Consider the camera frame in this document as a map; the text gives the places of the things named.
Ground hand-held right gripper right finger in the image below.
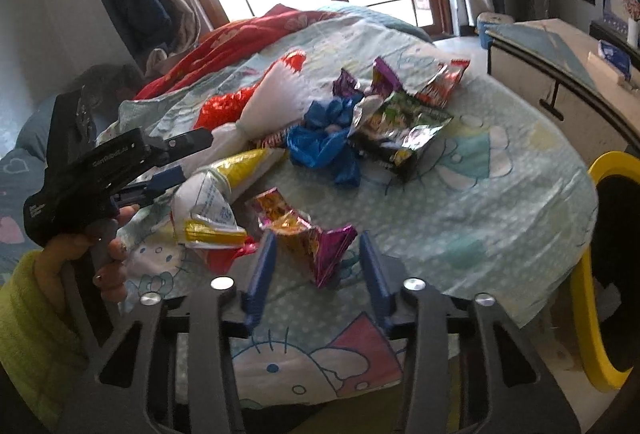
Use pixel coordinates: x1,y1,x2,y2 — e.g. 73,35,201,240
359,230,583,434

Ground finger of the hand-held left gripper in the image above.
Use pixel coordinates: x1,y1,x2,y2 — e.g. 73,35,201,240
162,128,215,155
112,165,185,211

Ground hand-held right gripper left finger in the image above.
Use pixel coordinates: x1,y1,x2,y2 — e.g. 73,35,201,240
55,230,278,434

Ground red rectangular packet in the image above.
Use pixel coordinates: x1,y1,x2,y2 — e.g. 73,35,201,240
202,238,258,273

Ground white yellow plastic packet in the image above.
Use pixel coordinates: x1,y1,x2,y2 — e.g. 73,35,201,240
169,146,288,252

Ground pink gold foil wrapper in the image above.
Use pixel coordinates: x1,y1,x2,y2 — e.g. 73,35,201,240
252,188,359,290

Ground red white striped wrapper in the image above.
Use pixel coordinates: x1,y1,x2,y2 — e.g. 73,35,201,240
259,130,292,151

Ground white red plastic bag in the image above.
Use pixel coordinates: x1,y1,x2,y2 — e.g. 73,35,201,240
192,50,310,152

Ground blue plastic bag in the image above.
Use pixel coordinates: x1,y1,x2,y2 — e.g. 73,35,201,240
286,96,363,188

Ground black green snack packet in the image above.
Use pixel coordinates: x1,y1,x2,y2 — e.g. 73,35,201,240
349,91,454,183

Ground dark purple wrapper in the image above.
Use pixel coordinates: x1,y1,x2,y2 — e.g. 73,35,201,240
332,68,364,101

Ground red silver snack wrapper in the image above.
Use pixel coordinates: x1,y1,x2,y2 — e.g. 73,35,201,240
416,59,471,108

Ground purple yellow snack wrapper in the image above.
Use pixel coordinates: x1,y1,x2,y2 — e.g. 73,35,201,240
370,56,414,103

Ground yellow ring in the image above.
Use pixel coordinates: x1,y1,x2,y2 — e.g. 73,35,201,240
570,150,640,392

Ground person's left hand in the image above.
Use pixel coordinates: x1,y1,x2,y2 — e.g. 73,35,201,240
45,206,140,306

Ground grey heart print blanket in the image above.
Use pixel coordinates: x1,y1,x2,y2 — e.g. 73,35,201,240
0,64,128,277

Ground cartoon print bed sheet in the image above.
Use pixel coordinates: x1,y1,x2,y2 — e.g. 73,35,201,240
95,4,599,415

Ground red floral blanket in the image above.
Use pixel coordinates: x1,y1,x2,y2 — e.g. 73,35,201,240
134,9,342,103

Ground teal quilted bed cover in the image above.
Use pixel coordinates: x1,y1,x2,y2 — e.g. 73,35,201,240
317,3,437,46

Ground white coffee table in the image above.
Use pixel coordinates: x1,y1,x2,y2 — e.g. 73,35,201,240
485,18,640,166

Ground blue bucket with white lid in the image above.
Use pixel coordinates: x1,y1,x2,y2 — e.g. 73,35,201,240
476,11,517,51

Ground white long box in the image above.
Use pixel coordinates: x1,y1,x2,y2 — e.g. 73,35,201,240
587,51,637,84

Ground blue tissue pack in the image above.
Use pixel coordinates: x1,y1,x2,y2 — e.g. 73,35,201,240
597,39,634,75

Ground white vase with red flowers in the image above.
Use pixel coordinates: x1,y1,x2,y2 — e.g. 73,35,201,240
618,0,640,48

